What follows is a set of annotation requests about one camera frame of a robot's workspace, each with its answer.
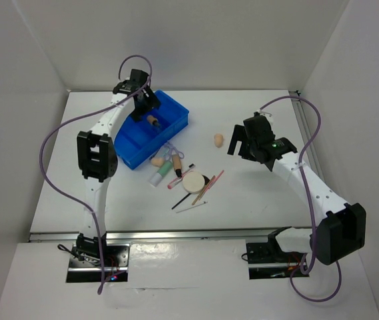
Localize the small beige makeup sponge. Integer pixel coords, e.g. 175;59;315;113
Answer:
151;157;165;168

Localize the mint green white tube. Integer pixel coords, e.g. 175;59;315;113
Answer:
149;161;173;187

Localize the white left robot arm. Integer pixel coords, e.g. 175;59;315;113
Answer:
76;69;161;266

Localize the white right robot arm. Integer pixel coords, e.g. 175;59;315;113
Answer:
228;113;366;265

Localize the beige makeup sponge egg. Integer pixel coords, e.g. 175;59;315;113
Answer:
214;133;224;148

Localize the long pink makeup brush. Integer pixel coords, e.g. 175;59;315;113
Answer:
207;170;224;189

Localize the white thin makeup pencil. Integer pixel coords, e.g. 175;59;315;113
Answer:
175;201;208;213

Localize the blue divided plastic bin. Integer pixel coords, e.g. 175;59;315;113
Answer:
115;90;189;169

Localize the round cream powder puff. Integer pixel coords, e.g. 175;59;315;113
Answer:
182;171;205;194

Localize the pink brow comb brush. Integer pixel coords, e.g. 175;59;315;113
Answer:
167;163;195;189

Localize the aluminium rail front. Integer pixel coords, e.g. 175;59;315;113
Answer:
28;227;312;243

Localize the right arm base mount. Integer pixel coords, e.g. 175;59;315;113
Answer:
241;227;307;280

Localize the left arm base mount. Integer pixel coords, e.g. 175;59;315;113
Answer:
57;244;130;283

